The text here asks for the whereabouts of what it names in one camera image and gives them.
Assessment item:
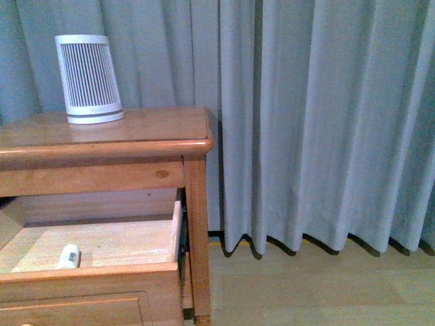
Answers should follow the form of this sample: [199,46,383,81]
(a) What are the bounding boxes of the wooden drawer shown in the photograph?
[1,188,192,325]

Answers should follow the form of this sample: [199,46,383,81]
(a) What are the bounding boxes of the white medicine bottle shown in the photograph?
[56,244,80,269]

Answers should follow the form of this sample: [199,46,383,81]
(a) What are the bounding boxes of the grey curtain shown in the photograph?
[1,1,434,253]

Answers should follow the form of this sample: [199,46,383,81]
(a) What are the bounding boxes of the wooden nightstand cabinet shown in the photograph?
[1,107,213,325]

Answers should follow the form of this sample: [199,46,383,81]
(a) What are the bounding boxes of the white slatted air purifier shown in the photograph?
[55,35,124,124]

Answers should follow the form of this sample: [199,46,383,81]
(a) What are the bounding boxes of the black drawer slide rail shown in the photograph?
[179,208,188,256]

